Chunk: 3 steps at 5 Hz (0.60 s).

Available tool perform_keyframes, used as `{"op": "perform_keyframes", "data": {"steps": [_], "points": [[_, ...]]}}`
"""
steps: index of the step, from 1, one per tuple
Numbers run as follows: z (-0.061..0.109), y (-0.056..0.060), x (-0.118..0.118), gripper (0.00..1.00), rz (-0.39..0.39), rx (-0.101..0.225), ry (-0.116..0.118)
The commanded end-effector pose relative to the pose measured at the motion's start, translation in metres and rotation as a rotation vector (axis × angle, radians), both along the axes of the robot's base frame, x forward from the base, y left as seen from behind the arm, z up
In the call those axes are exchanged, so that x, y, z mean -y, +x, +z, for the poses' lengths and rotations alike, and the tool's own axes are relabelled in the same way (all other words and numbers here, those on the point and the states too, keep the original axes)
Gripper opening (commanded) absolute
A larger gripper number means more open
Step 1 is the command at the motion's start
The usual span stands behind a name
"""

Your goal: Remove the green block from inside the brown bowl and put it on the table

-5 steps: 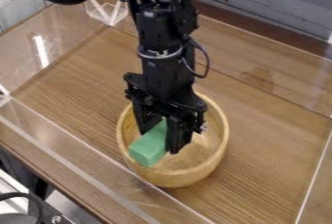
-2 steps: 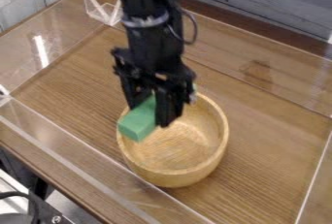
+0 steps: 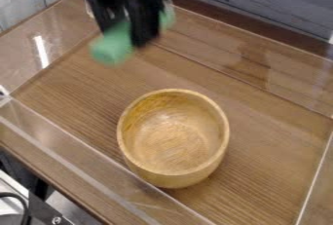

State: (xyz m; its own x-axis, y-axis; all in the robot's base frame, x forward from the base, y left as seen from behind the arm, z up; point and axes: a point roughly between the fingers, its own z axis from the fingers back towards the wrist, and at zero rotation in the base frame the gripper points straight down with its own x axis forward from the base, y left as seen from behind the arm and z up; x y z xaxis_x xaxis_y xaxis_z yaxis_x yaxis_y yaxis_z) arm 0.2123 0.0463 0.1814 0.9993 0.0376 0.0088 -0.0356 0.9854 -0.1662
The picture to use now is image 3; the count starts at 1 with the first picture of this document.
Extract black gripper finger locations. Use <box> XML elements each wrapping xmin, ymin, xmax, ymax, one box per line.
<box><xmin>90</xmin><ymin>0</ymin><xmax>124</xmax><ymax>32</ymax></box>
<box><xmin>126</xmin><ymin>0</ymin><xmax>163</xmax><ymax>48</ymax></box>

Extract green rectangular block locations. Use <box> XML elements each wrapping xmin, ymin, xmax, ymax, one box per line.
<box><xmin>88</xmin><ymin>5</ymin><xmax>178</xmax><ymax>67</ymax></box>

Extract brown wooden bowl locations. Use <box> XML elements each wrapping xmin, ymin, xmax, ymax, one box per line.
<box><xmin>118</xmin><ymin>89</ymin><xmax>230</xmax><ymax>189</ymax></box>

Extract clear acrylic tray walls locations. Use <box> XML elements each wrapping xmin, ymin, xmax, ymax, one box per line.
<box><xmin>0</xmin><ymin>0</ymin><xmax>333</xmax><ymax>225</ymax></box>

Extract black cable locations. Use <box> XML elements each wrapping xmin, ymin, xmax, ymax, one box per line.
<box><xmin>0</xmin><ymin>192</ymin><xmax>31</xmax><ymax>225</ymax></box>

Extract black metal table mount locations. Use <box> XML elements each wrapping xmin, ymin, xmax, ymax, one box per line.
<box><xmin>28</xmin><ymin>193</ymin><xmax>74</xmax><ymax>225</ymax></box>

